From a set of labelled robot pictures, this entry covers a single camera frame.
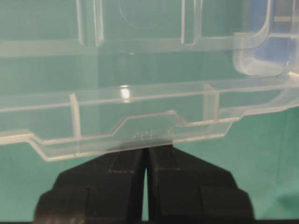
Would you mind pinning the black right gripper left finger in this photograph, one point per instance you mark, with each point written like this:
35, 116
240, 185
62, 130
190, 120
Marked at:
108, 188

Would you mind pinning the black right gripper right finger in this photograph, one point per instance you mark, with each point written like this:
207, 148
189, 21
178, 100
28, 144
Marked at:
184, 188

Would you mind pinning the clear plastic box lid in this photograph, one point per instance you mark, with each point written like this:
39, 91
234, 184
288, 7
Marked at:
88, 77

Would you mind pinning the clear plastic storage box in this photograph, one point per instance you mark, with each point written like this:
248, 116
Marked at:
245, 62

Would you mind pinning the blue foam insert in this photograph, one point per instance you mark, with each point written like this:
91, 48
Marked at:
282, 42

